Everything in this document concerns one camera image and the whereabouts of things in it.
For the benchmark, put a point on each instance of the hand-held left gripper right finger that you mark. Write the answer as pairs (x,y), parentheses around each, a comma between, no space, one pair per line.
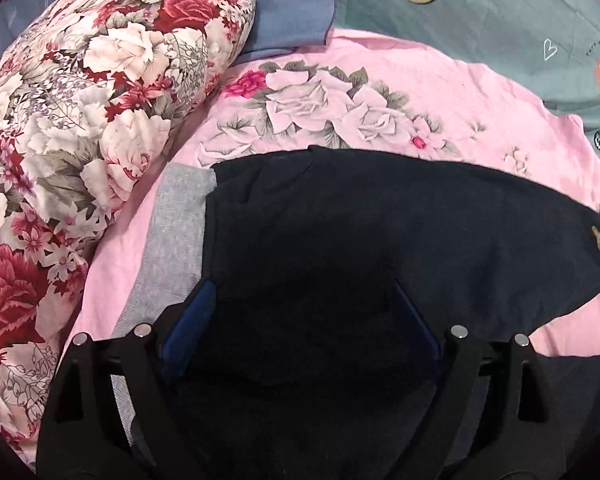
(420,330)

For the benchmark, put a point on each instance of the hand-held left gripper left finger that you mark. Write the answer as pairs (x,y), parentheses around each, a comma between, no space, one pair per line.
(192,327)

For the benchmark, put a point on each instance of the black pants with grey waistband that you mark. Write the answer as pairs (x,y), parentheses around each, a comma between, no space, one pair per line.
(380,230)

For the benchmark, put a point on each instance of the pink floral bed sheet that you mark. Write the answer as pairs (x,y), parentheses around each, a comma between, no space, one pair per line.
(370,105)

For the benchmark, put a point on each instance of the red and white floral pillow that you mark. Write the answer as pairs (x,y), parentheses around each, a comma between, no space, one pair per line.
(95,110)

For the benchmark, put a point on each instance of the teal heart print blanket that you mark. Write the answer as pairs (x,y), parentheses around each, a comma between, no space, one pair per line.
(490,15)

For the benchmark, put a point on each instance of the blue pillow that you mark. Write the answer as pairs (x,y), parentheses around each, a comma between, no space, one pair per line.
(290,5)

